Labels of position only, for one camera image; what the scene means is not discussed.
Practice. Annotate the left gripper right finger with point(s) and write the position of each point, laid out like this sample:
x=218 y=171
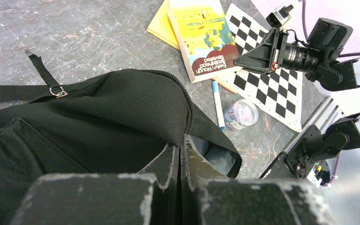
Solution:
x=196 y=173

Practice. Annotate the orange pencil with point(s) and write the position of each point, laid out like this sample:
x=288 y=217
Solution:
x=225 y=84

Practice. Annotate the yellow paperback novel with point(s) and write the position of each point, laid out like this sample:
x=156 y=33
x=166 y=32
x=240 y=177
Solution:
x=206 y=43

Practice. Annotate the black student backpack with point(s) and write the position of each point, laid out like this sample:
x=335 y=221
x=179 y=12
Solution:
x=70 y=154

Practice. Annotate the clear paperclip jar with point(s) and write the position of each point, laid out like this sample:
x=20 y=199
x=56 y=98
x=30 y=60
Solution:
x=240 y=115

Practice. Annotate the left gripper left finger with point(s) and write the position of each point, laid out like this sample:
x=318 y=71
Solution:
x=165 y=167

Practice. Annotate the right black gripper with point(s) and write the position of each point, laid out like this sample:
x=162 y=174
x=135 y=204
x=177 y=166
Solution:
x=317 y=58

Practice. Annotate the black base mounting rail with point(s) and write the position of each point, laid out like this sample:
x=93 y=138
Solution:
x=323 y=116

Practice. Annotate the black white chessboard mat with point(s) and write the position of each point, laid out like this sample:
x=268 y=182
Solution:
x=278 y=94

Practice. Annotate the yellow flat booklet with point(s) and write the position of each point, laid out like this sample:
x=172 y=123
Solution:
x=160 y=27

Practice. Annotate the white blue marker pen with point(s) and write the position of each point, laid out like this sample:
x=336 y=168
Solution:
x=217 y=99

